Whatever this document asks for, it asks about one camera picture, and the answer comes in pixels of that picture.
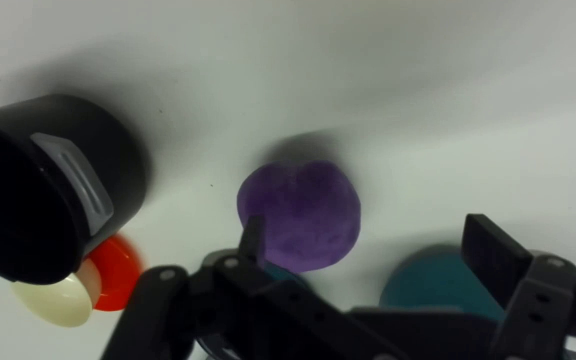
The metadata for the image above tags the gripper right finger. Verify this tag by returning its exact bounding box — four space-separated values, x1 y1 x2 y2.
461 213 576 360

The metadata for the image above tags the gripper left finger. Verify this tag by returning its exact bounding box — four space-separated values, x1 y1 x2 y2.
100 215 409 360

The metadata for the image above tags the red plastic disc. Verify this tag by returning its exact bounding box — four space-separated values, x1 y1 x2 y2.
85 234 144 312

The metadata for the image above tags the cream plastic disc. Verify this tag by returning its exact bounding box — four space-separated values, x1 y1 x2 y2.
10 257 103 329

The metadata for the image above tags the teal cup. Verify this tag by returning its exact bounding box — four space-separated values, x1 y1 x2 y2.
379 245 507 323

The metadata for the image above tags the purple plush ball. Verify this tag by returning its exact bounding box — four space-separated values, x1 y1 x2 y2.
236 160 362 275

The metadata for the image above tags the black cylindrical container grey label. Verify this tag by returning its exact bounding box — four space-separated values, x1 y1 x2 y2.
0 94 149 286

